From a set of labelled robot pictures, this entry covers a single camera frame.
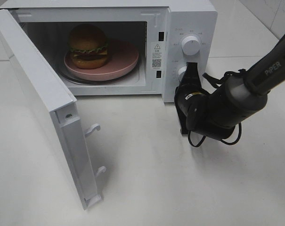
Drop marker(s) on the pink round plate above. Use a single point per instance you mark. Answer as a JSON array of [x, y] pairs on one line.
[[116, 61]]

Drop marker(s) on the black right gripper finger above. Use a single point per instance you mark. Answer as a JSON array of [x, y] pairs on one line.
[[191, 72]]

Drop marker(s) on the burger with lettuce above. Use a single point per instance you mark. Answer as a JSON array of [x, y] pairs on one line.
[[88, 46]]

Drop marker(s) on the white warning label sticker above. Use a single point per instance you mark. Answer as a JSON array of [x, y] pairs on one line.
[[157, 53]]

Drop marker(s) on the glass microwave turntable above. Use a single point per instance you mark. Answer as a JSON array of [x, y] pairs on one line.
[[126, 80]]

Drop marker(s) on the white microwave door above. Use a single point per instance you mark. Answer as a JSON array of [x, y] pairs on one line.
[[54, 107]]

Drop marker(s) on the upper white power knob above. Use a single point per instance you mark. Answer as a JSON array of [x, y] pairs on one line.
[[191, 44]]

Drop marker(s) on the white timer knob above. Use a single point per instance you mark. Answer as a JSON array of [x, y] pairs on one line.
[[181, 72]]

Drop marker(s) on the white microwave oven body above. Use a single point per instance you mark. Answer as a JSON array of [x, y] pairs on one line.
[[47, 23]]

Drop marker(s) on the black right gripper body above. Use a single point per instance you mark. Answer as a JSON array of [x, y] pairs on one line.
[[188, 87]]

